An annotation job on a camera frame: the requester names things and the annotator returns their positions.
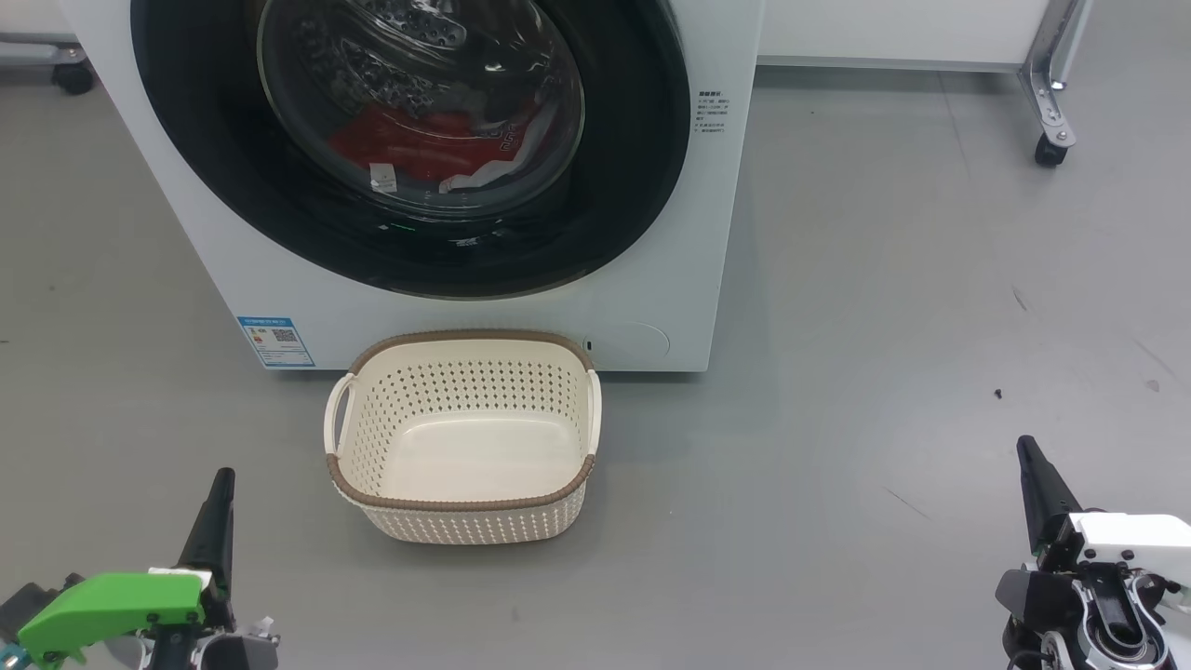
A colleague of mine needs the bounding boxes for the red shorts with white trim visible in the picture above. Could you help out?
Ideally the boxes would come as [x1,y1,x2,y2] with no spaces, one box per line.
[328,104,494,192]

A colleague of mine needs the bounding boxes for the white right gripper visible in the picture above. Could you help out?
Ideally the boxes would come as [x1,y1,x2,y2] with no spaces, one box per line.
[996,435,1191,670]

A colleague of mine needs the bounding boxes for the blue energy label sticker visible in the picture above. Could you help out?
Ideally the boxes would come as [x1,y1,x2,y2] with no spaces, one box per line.
[236,315,315,369]

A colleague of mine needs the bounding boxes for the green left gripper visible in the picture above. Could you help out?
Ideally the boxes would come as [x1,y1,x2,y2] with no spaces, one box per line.
[17,468,280,670]

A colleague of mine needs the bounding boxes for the grey washing machine door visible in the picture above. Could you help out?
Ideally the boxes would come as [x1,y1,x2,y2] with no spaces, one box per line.
[130,0,691,301]

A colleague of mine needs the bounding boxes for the round white filter cover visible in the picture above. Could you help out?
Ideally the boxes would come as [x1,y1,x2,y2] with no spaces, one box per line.
[595,323,670,365]

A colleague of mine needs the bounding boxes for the cream basket with brown rim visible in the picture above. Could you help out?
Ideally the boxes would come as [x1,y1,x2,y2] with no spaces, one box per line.
[323,328,603,546]

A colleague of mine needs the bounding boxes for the white front-load washing machine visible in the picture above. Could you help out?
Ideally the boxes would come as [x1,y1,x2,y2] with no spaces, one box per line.
[58,0,766,373]

